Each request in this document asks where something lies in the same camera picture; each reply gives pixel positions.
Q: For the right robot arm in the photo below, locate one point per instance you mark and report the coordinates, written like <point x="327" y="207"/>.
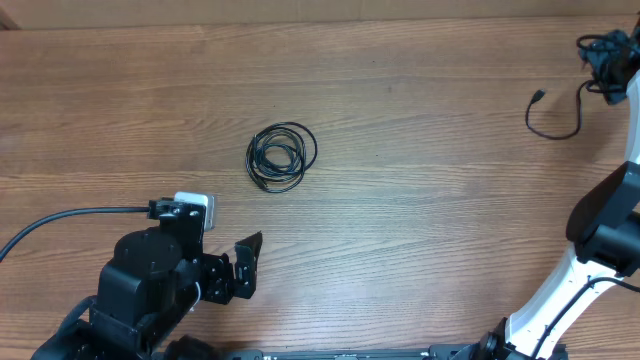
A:
<point x="603" y="228"/>

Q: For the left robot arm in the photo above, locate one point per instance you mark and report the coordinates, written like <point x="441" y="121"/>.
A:
<point x="154" y="279"/>

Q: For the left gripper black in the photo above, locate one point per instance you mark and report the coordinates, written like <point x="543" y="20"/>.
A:
<point x="222" y="287"/>

